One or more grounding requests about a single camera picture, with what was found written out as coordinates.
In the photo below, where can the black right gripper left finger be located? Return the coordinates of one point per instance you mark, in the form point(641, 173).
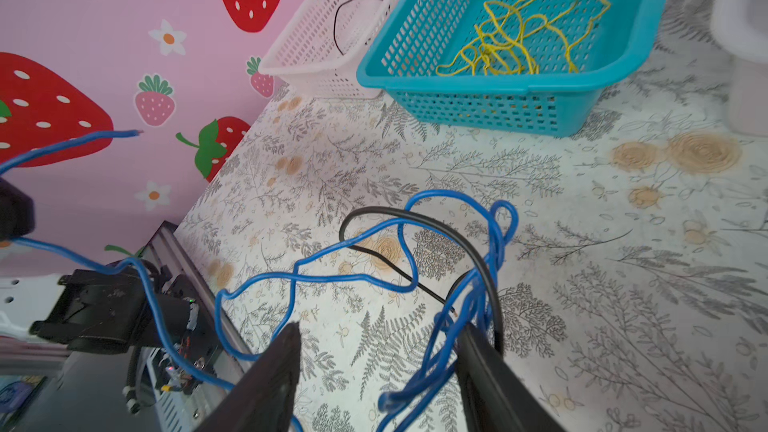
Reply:
point(263, 399)

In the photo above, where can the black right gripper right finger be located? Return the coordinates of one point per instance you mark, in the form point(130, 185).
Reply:
point(493, 398)

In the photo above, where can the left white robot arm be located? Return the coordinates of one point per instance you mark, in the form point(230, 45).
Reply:
point(95, 309)

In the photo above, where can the left white plastic basket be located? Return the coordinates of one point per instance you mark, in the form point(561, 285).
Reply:
point(322, 46)

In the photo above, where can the white plastic basket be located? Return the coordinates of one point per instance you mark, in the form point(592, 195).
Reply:
point(322, 46)
point(740, 28)

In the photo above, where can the teal plastic basket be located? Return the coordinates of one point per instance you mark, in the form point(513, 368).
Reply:
point(531, 66)

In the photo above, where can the right white plastic basket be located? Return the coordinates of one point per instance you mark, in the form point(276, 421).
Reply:
point(740, 28)

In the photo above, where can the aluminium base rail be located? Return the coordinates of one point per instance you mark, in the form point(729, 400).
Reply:
point(156, 384)

